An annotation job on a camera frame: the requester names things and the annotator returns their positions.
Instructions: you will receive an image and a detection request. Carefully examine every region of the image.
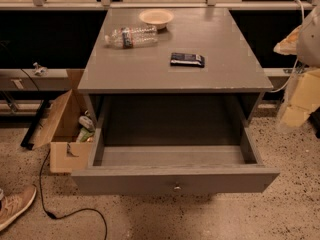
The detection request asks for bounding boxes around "grey top drawer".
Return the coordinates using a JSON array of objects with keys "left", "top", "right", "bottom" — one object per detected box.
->
[{"left": 72, "top": 95, "right": 279, "bottom": 195}]

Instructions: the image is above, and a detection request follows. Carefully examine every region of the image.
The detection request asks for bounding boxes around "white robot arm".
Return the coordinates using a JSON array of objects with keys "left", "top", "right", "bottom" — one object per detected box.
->
[{"left": 273, "top": 5, "right": 320, "bottom": 67}]

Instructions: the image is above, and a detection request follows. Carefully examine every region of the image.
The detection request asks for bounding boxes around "grey wooden drawer cabinet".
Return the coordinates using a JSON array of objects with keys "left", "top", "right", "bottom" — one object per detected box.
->
[{"left": 78, "top": 8, "right": 273, "bottom": 143}]

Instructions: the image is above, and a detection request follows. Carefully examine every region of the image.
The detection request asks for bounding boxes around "dark blue snack packet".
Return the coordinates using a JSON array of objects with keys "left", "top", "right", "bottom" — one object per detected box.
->
[{"left": 170, "top": 53, "right": 205, "bottom": 68}]

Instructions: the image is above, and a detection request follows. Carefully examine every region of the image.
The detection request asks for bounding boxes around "white ceramic bowl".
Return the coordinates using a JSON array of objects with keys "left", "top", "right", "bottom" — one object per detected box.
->
[{"left": 139, "top": 9, "right": 174, "bottom": 30}]

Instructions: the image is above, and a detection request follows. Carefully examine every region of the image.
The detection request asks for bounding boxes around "clear plastic water bottle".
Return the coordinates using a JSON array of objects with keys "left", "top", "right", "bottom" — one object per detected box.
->
[{"left": 104, "top": 25, "right": 158, "bottom": 49}]

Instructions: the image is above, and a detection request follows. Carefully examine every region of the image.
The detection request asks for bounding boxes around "white green item in box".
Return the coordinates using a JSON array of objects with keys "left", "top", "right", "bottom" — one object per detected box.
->
[{"left": 76, "top": 116, "right": 95, "bottom": 142}]

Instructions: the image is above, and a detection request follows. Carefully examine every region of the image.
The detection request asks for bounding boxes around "open cardboard box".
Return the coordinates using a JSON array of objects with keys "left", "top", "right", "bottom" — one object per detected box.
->
[{"left": 32, "top": 69, "right": 98, "bottom": 174}]

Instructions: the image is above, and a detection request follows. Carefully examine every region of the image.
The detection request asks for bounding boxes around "small clear object on ledge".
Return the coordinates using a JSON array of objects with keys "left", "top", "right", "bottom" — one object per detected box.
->
[{"left": 33, "top": 62, "right": 48, "bottom": 76}]

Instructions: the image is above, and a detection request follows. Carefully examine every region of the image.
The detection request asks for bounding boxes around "tan sneaker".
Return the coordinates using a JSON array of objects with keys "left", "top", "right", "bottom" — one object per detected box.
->
[{"left": 0, "top": 185, "right": 37, "bottom": 231}]

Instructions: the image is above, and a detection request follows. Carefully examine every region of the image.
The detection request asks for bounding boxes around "white cable on right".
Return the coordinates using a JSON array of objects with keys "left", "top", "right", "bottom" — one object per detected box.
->
[{"left": 269, "top": 0, "right": 306, "bottom": 94}]

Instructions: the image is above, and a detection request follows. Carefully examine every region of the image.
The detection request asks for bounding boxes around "black floor cable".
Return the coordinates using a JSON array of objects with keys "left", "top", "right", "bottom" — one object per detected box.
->
[{"left": 38, "top": 148, "right": 109, "bottom": 240}]

